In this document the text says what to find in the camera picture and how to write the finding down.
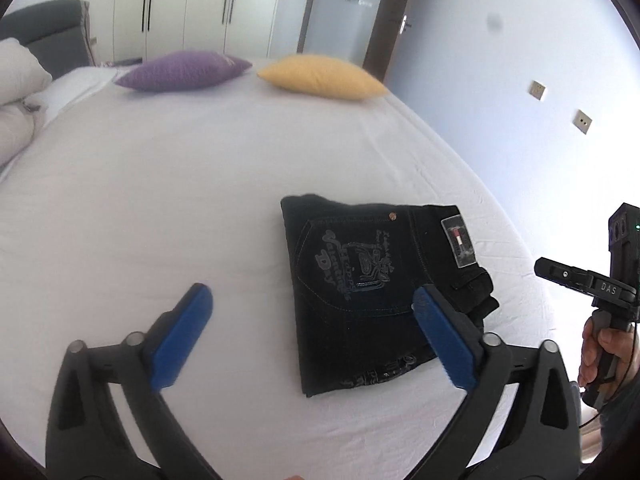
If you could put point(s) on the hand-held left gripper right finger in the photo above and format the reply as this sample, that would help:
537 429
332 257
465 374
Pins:
445 340

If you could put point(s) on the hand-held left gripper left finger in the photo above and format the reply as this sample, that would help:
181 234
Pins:
182 335

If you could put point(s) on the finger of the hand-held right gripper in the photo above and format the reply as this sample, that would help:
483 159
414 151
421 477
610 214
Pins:
565 274

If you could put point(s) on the dark denim pants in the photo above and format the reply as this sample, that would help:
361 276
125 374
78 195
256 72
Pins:
350 240

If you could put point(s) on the person's right hand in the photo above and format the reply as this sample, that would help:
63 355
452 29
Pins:
587 355

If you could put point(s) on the white bed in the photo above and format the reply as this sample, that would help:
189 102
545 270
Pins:
150 185

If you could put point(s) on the purple pillow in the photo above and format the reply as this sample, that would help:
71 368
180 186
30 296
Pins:
185 70

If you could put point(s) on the yellow pillow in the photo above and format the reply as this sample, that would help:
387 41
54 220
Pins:
320 77

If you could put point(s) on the white pillows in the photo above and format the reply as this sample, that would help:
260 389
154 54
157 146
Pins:
17 95

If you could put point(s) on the white door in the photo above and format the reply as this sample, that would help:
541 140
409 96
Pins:
390 5

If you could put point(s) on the white wardrobe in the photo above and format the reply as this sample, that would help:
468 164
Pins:
195 5

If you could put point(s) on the grey headboard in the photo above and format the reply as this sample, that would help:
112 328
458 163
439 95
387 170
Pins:
50 30

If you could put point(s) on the beige wall socket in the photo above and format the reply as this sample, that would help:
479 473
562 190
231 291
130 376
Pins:
582 121
538 90

